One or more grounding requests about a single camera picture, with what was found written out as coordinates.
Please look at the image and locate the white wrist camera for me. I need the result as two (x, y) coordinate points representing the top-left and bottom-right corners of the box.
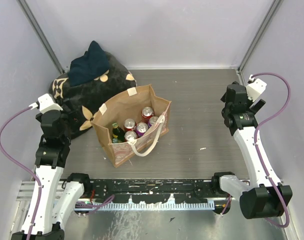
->
(245, 74), (267, 102)
(29, 93), (63, 114)

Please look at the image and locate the canvas tote bag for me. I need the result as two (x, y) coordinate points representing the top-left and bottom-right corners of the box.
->
(91, 85), (171, 168)

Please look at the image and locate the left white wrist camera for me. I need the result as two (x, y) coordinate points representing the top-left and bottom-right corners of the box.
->
(29, 93), (63, 114)

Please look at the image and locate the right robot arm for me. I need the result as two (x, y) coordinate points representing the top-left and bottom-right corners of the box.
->
(210, 78), (293, 219)

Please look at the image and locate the purple soda can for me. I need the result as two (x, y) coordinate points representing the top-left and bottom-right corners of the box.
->
(135, 122), (149, 138)
(147, 116), (159, 128)

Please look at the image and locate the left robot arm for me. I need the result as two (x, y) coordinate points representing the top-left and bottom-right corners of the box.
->
(11, 93), (93, 240)

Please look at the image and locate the black floral blanket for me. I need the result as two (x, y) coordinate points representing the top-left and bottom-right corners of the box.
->
(48, 51), (137, 139)

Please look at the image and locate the navy blue cloth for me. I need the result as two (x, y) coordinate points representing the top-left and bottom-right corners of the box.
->
(67, 40), (110, 87)

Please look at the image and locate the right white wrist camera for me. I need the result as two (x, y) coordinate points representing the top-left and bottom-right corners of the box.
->
(245, 74), (267, 102)

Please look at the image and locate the silver top can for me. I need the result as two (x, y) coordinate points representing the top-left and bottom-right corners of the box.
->
(124, 130), (138, 142)

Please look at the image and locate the green glass bottle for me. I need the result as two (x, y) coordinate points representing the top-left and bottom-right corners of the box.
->
(112, 122), (126, 144)

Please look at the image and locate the red cola can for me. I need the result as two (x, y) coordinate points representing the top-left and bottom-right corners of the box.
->
(123, 118), (137, 132)
(141, 106), (155, 123)

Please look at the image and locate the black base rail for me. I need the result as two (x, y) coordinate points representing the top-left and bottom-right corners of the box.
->
(82, 178), (228, 204)

